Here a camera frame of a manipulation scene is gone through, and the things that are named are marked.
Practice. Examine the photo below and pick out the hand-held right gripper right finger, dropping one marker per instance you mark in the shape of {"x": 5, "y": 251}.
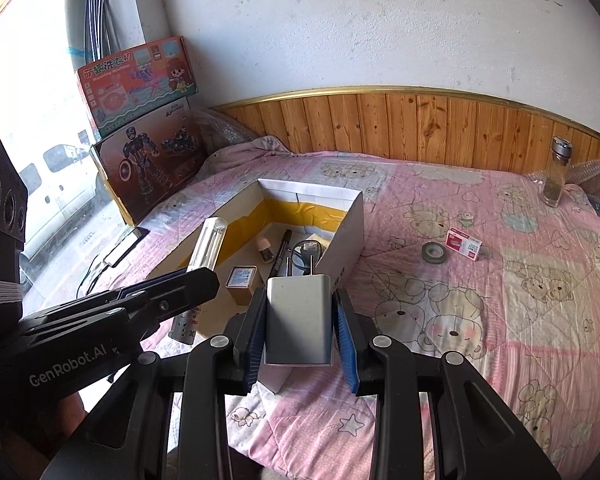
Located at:
{"x": 342, "y": 340}

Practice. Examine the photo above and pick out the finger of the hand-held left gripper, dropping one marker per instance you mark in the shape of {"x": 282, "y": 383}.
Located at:
{"x": 155, "y": 282}
{"x": 190, "y": 290}

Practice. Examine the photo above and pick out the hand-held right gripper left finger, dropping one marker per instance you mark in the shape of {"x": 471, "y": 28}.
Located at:
{"x": 255, "y": 330}

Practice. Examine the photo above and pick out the white charger plug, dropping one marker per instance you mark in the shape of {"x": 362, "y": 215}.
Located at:
{"x": 297, "y": 320}

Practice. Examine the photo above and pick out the clear patterned tube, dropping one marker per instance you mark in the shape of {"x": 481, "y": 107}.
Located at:
{"x": 210, "y": 245}

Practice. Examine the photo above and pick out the small brown labelled box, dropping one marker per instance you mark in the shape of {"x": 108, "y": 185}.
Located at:
{"x": 241, "y": 277}

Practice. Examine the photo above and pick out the black pen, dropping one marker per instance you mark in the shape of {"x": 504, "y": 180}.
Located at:
{"x": 281, "y": 250}

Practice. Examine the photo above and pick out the black framed glasses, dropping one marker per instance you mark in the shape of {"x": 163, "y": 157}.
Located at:
{"x": 302, "y": 245}

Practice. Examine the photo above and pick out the white cardboard box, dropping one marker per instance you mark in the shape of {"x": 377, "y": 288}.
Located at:
{"x": 347, "y": 240}

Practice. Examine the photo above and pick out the person's left hand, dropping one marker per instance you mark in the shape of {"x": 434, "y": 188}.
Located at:
{"x": 72, "y": 412}

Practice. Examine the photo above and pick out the black smartphone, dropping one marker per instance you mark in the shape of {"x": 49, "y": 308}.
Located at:
{"x": 125, "y": 247}

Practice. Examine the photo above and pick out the green tape roll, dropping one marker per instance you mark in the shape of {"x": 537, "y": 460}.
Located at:
{"x": 425, "y": 252}

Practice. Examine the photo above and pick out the dark robot toy box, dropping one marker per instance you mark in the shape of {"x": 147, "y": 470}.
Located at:
{"x": 145, "y": 160}

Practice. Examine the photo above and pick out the white van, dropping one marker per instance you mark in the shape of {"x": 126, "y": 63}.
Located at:
{"x": 55, "y": 195}

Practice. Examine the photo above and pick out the pink printed blanket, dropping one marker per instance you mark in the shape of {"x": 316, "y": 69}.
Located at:
{"x": 480, "y": 360}

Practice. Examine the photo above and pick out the red and white staple box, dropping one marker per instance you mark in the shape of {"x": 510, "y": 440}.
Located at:
{"x": 462, "y": 244}

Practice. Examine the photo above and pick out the clear bubble wrap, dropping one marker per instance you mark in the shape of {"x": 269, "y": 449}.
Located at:
{"x": 225, "y": 130}
{"x": 595, "y": 172}

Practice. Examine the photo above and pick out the pink toy washing machine box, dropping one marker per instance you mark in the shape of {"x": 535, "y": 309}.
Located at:
{"x": 135, "y": 85}

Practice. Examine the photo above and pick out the glass bottle with metal cap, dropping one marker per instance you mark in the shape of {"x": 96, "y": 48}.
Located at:
{"x": 555, "y": 180}

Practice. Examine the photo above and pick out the wooden wall panel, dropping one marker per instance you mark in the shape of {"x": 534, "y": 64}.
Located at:
{"x": 380, "y": 120}

